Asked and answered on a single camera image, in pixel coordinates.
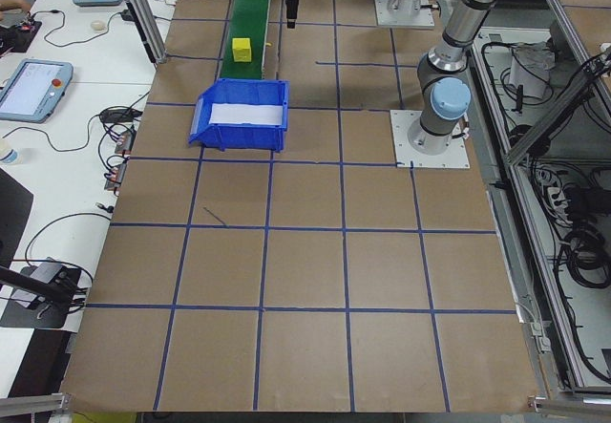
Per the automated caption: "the yellow foam block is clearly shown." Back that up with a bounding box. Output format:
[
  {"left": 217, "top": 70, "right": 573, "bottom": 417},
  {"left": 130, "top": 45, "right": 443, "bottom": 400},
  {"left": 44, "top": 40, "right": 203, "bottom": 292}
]
[{"left": 231, "top": 37, "right": 253, "bottom": 64}]

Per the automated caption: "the green conveyor belt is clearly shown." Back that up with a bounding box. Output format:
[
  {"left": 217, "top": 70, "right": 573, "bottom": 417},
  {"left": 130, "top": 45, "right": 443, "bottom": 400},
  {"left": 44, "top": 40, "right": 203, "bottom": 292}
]
[{"left": 220, "top": 0, "right": 281, "bottom": 80}]

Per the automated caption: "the white liner sheet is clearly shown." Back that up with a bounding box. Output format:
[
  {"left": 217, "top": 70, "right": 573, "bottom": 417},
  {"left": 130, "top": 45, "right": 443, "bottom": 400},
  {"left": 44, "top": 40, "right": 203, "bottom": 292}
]
[{"left": 209, "top": 102, "right": 284, "bottom": 127}]

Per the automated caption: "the blue plastic bin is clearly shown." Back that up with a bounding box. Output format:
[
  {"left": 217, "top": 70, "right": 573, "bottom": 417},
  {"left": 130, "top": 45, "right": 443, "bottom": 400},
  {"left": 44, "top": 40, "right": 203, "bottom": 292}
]
[{"left": 186, "top": 78, "right": 291, "bottom": 152}]

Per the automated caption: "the black power adapter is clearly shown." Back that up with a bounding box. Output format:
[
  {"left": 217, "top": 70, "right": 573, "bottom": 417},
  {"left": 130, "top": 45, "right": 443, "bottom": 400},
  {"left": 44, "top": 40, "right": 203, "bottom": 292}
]
[{"left": 100, "top": 107, "right": 141, "bottom": 123}]

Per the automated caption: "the grey connector box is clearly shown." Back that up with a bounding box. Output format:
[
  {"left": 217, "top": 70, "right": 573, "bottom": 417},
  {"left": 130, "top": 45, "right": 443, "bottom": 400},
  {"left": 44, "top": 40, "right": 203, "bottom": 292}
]
[
  {"left": 103, "top": 161, "right": 129, "bottom": 196},
  {"left": 116, "top": 129, "right": 136, "bottom": 156}
]

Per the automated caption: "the white crumpled bag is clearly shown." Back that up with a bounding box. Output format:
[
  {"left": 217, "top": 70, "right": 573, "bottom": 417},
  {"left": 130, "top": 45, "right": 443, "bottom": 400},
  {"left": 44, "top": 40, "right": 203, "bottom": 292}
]
[{"left": 508, "top": 43, "right": 556, "bottom": 100}]

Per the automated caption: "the black mat with electronics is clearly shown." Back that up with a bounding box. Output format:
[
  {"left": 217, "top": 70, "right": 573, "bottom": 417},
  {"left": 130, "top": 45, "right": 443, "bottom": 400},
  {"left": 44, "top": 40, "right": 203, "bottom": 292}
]
[{"left": 0, "top": 18, "right": 43, "bottom": 55}]

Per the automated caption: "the white power strip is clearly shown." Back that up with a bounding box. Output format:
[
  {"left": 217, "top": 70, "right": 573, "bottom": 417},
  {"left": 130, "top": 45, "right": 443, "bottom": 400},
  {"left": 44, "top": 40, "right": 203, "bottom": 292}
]
[{"left": 538, "top": 169, "right": 575, "bottom": 224}]

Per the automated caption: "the black monitor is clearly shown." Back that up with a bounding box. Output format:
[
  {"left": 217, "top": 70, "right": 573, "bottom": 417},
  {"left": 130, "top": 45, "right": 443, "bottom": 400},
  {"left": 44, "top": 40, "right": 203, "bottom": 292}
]
[{"left": 0, "top": 167, "right": 35, "bottom": 276}]

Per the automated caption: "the black stand base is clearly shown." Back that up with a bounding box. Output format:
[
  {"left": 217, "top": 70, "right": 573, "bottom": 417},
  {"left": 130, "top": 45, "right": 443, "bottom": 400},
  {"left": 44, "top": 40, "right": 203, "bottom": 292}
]
[{"left": 0, "top": 259, "right": 83, "bottom": 331}]

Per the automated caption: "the aluminium profile bar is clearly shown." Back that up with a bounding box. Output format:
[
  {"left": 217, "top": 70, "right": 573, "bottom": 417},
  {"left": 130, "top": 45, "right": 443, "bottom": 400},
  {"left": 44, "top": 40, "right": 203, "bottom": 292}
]
[{"left": 0, "top": 392, "right": 74, "bottom": 415}]

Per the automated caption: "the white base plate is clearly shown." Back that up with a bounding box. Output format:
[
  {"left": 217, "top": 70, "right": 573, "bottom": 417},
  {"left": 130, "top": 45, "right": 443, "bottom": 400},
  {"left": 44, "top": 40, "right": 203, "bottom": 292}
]
[
  {"left": 390, "top": 109, "right": 472, "bottom": 171},
  {"left": 374, "top": 0, "right": 436, "bottom": 31}
]

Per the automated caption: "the aluminium profile post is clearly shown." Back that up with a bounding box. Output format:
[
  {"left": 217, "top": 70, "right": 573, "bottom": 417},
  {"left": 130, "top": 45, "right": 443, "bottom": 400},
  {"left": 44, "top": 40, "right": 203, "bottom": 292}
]
[{"left": 109, "top": 0, "right": 168, "bottom": 65}]

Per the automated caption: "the black cable bundle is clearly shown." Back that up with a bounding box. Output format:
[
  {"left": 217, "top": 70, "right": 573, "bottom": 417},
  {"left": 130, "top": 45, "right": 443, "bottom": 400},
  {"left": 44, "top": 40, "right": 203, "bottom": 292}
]
[{"left": 556, "top": 188, "right": 611, "bottom": 293}]

